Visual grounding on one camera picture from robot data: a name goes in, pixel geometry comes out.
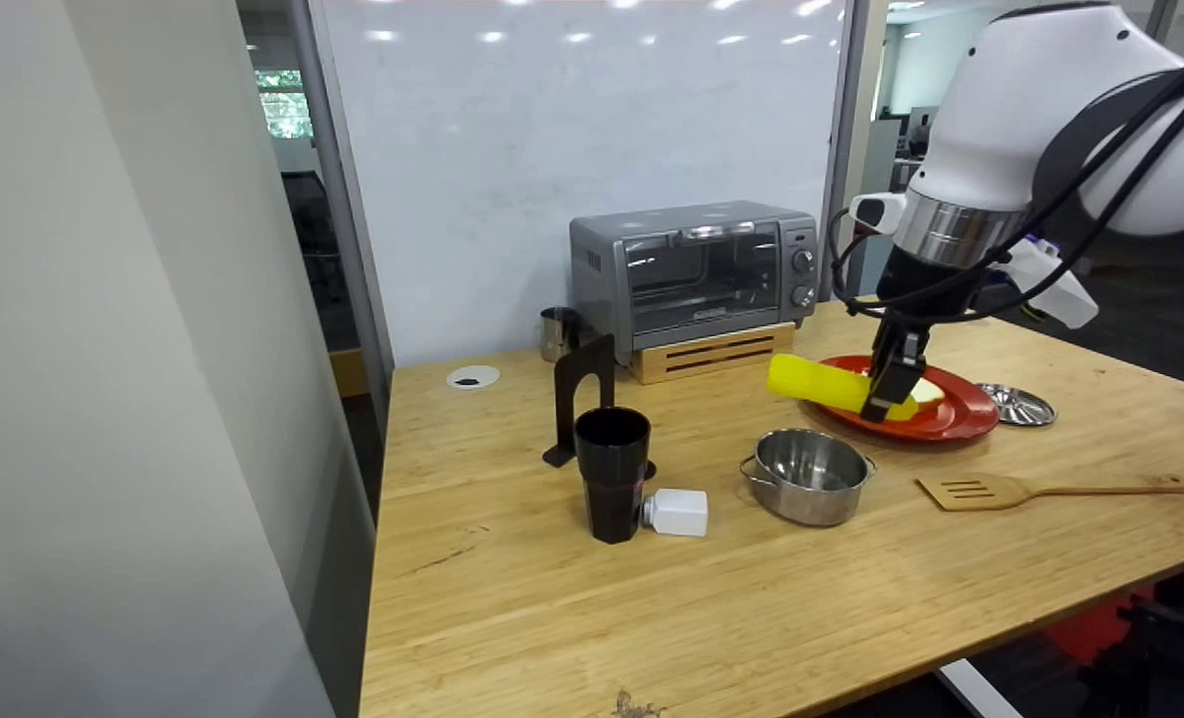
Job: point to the steel pot lid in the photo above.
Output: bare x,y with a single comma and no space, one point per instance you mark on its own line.
1019,406

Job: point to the white table grommet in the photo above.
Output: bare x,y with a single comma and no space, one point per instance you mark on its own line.
473,375

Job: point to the small white box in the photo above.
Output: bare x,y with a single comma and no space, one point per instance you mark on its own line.
677,510

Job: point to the red plate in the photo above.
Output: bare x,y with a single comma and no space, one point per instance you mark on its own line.
954,420

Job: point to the wooden slotted spatula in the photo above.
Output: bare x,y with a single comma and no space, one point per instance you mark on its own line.
972,490

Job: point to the black arched bracket stand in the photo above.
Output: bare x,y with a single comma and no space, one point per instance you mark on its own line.
564,400

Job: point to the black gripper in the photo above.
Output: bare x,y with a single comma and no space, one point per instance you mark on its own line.
914,301

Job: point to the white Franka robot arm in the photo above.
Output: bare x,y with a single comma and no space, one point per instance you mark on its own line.
1052,94

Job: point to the wooden slatted stand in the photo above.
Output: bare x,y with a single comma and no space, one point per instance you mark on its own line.
709,352

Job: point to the grey toaster oven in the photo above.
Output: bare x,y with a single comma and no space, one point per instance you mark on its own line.
683,271

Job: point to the black plastic cup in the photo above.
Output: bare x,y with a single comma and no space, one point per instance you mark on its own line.
609,472

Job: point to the small steel pot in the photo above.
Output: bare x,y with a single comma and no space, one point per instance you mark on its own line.
802,482

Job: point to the toy bread slice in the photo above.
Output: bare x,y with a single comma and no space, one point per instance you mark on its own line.
930,390

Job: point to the yellow banana toy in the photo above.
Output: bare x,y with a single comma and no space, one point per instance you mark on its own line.
814,380

